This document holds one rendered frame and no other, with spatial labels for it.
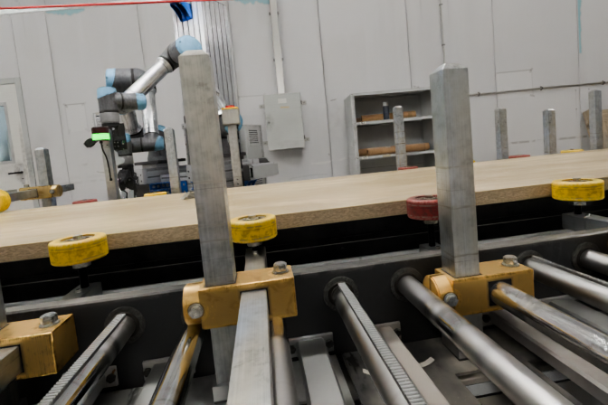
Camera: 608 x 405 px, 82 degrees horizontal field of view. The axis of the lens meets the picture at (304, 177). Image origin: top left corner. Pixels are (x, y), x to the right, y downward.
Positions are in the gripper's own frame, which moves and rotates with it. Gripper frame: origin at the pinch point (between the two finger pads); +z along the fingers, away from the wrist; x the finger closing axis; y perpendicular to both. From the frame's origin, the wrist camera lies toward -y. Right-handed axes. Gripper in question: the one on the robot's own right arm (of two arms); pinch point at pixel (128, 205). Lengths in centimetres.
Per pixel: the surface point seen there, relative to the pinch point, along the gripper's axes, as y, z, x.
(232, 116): -29, -36, -56
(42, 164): -27.5, -23.1, 20.2
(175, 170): -27.5, -15.8, -29.9
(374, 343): -147, 0, -75
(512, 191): -115, -7, -115
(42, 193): -28.3, -11.6, 21.7
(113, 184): -27.6, -12.4, -5.1
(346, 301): -136, 0, -75
